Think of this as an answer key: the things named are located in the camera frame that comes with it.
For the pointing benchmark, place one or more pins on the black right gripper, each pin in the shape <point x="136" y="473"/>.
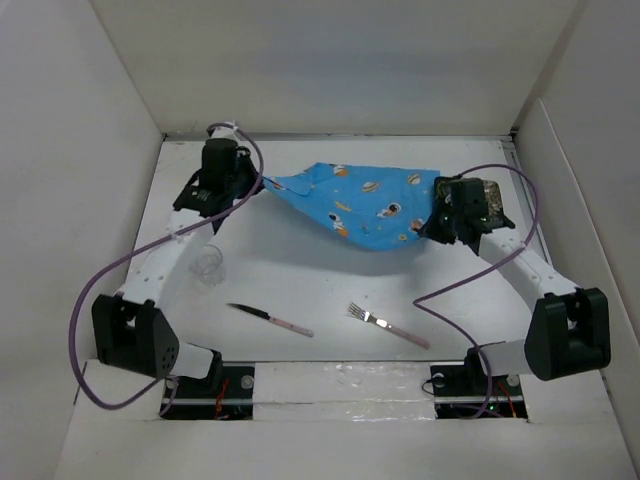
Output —
<point x="430" y="228"/>

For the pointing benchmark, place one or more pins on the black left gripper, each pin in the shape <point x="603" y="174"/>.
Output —
<point x="246" y="161"/>

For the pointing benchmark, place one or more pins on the blue space print cloth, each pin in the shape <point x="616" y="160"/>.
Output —
<point x="375" y="208"/>

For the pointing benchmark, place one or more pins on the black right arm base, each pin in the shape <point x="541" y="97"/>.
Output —
<point x="456" y="395"/>

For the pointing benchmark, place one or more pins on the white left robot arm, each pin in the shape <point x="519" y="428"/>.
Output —
<point x="131" y="329"/>

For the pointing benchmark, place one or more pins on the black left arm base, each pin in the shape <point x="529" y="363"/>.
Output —
<point x="230" y="400"/>

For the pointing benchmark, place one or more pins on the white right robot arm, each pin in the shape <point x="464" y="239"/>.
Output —
<point x="569" y="330"/>

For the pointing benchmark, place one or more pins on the black floral square plate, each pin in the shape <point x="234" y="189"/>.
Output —
<point x="469" y="200"/>

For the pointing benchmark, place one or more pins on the clear plastic cup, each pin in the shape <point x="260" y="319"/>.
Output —
<point x="208" y="267"/>

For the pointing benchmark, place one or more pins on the pink handled fork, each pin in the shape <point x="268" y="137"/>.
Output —
<point x="366" y="316"/>

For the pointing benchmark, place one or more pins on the pink handled knife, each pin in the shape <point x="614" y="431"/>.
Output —
<point x="273" y="320"/>

